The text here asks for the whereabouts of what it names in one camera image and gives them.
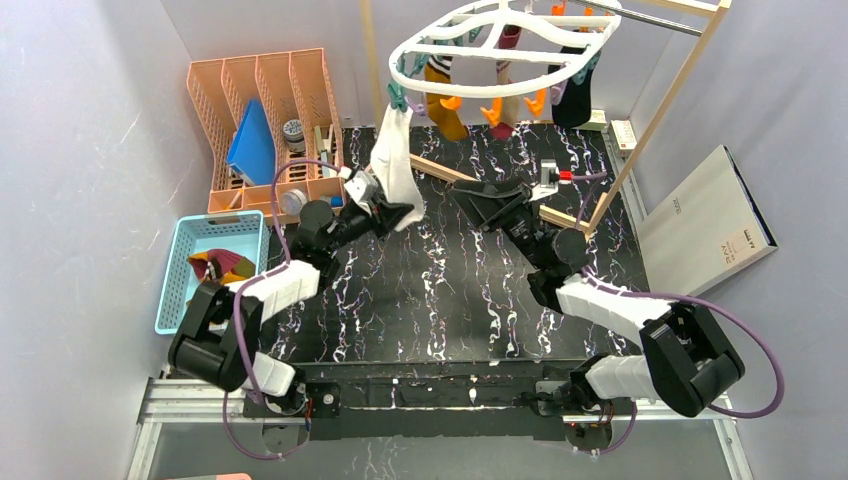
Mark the white sock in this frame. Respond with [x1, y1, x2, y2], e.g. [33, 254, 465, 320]
[370, 105, 425, 232]

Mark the green striped sock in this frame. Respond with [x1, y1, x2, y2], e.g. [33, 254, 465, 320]
[221, 256, 256, 284]

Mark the purple striped sock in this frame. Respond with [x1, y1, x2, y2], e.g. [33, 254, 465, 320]
[187, 249, 245, 285]

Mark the orange striped-cuff sock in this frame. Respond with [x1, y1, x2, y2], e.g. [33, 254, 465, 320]
[425, 56, 468, 141]

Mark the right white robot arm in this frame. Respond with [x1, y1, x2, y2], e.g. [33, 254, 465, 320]
[449, 179, 745, 417]

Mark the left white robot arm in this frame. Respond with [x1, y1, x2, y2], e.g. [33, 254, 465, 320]
[167, 191, 417, 399]

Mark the white round clip hanger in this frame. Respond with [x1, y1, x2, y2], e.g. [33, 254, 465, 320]
[388, 1, 622, 110]

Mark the maroon beige sock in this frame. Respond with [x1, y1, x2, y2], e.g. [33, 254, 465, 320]
[488, 25, 525, 142]

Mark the black sock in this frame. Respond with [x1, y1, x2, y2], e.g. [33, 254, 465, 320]
[551, 52, 601, 129]

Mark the small white box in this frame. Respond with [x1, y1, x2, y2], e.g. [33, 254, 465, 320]
[583, 109, 608, 132]

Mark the white power strip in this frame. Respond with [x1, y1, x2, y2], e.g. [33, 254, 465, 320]
[609, 120, 638, 159]

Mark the small grey jar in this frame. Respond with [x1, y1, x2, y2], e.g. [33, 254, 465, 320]
[282, 118, 306, 154]

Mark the light blue plastic basket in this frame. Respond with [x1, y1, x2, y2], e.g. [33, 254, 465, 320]
[155, 210, 270, 335]

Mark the blue folder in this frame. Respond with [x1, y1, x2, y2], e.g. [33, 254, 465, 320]
[226, 98, 276, 186]

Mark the peach file organizer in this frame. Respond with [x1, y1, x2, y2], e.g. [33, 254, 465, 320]
[186, 48, 345, 215]

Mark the grey flat box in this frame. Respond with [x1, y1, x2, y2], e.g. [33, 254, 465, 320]
[637, 145, 778, 296]

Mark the metal rack rod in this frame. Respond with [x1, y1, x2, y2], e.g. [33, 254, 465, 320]
[570, 0, 703, 37]

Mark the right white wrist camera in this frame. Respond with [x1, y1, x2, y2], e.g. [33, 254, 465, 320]
[531, 160, 573, 201]

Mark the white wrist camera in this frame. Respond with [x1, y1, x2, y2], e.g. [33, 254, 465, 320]
[343, 169, 379, 215]
[531, 160, 573, 201]

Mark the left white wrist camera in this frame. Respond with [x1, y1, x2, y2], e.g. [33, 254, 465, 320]
[343, 169, 379, 215]

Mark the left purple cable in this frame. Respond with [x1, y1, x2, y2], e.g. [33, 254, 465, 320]
[221, 157, 352, 462]

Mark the purple cable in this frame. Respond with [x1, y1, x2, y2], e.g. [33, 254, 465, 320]
[569, 170, 786, 458]
[221, 157, 352, 462]

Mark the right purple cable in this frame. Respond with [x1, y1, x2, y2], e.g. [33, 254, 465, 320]
[569, 170, 786, 458]

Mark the wooden hanging rack frame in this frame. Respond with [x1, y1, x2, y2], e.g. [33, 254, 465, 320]
[352, 0, 733, 240]

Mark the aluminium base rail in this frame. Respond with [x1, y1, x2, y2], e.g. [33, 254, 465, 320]
[127, 375, 752, 479]

